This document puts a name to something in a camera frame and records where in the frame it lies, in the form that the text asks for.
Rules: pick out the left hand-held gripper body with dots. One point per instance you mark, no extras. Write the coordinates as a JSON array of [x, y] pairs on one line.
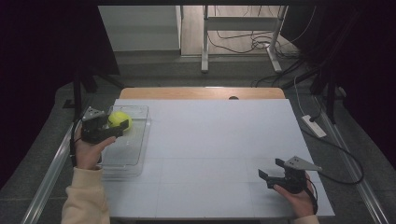
[[93, 129]]

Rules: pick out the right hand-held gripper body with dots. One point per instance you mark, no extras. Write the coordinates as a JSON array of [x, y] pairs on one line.
[[297, 164]]

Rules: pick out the yellow-green apple with stem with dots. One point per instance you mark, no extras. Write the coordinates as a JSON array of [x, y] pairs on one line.
[[118, 118]]

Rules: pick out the clear plastic container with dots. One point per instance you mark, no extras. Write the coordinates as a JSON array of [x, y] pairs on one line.
[[130, 149]]

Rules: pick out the person's left hand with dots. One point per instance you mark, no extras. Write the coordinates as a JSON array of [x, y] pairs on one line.
[[88, 155]]

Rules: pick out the person's right hand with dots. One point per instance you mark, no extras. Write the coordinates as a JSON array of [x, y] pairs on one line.
[[302, 203]]

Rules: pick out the black metal stand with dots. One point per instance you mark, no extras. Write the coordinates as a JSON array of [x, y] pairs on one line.
[[330, 93], [77, 93]]

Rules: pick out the white power strip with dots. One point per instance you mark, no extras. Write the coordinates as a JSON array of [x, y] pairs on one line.
[[314, 126]]

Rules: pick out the white board table cover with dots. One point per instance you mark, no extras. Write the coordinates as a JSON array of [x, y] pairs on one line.
[[199, 146]]

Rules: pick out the wooden table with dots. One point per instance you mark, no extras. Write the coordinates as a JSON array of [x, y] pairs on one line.
[[199, 93]]

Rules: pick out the white cabinet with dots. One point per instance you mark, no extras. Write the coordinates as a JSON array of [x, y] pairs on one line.
[[140, 28]]

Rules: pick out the white metal stand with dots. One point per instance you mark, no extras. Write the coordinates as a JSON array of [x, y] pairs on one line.
[[239, 23]]

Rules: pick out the aluminium floor rail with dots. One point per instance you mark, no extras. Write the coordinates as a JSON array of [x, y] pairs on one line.
[[49, 174], [355, 174]]

